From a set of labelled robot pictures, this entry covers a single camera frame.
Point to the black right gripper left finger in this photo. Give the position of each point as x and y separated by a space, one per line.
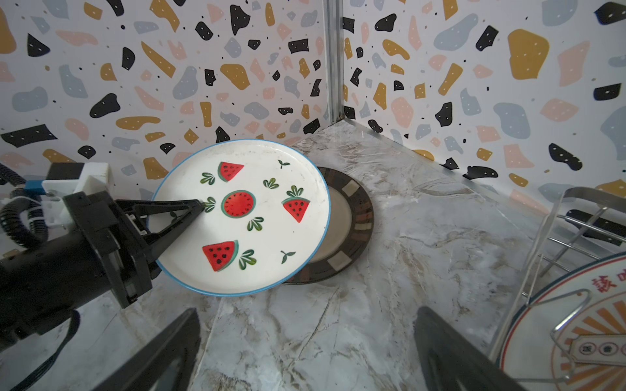
166 363

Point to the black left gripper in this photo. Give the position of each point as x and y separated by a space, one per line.
128 236

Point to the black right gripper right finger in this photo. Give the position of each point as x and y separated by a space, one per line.
450 362

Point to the white watermelon pattern plate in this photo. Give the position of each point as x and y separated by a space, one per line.
265 211

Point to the black rimmed cream plate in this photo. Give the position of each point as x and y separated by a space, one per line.
350 229

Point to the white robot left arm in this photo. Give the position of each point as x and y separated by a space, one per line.
41 287

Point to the white plate orange sunburst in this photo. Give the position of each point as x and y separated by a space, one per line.
571 334

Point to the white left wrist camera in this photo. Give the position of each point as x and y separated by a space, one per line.
65 179

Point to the metal wire dish rack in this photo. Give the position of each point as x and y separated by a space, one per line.
585 225

